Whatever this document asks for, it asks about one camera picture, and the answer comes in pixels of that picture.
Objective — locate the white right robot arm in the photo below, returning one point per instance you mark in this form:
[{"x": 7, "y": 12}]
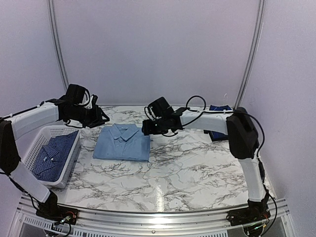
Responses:
[{"x": 243, "y": 144}]

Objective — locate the right aluminium corner post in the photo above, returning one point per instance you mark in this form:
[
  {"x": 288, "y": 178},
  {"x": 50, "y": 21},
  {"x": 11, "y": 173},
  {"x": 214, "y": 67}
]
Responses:
[{"x": 259, "y": 22}]

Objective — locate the blue checked shirt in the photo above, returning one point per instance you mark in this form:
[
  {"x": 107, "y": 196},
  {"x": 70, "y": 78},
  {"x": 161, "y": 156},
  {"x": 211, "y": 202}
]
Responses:
[{"x": 52, "y": 157}]

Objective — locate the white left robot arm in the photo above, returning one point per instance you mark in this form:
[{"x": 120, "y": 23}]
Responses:
[{"x": 14, "y": 126}]

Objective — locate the light blue long sleeve shirt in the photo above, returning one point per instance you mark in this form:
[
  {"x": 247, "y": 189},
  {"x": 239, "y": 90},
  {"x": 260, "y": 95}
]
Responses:
[{"x": 122, "y": 142}]

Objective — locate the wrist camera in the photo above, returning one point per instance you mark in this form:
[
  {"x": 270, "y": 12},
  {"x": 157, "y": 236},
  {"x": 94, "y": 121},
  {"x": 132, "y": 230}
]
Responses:
[
  {"x": 160, "y": 107},
  {"x": 78, "y": 94}
]

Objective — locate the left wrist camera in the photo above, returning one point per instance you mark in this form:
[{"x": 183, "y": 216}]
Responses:
[{"x": 78, "y": 94}]

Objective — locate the dark blue plaid shirt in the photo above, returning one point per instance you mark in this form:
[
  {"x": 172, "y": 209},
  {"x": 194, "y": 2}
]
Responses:
[{"x": 220, "y": 108}]

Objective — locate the black shirt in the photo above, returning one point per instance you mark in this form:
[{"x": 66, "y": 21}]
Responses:
[{"x": 216, "y": 136}]

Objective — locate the aluminium front frame rail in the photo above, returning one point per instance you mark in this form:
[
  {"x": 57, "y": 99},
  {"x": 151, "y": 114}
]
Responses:
[{"x": 102, "y": 223}]

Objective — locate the white plastic basket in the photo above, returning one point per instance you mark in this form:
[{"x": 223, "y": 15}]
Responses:
[{"x": 42, "y": 138}]

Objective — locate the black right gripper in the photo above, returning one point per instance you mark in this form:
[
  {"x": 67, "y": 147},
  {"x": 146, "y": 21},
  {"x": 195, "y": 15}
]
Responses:
[{"x": 147, "y": 129}]

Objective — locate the aluminium back table rail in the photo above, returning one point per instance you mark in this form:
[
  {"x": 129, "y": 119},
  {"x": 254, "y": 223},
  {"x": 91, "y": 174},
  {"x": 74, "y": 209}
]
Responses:
[{"x": 162, "y": 106}]

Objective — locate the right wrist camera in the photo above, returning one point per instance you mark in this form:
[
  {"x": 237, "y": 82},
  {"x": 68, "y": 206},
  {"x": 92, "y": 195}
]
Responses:
[{"x": 160, "y": 107}]

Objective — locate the aluminium corner post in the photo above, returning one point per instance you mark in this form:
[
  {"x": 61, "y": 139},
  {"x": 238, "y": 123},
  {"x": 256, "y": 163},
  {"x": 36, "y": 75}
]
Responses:
[
  {"x": 56, "y": 42},
  {"x": 259, "y": 22}
]

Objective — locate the left aluminium corner post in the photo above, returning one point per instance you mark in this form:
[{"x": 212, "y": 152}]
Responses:
[{"x": 56, "y": 42}]

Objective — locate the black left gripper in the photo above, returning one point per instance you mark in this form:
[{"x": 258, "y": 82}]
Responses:
[{"x": 96, "y": 120}]

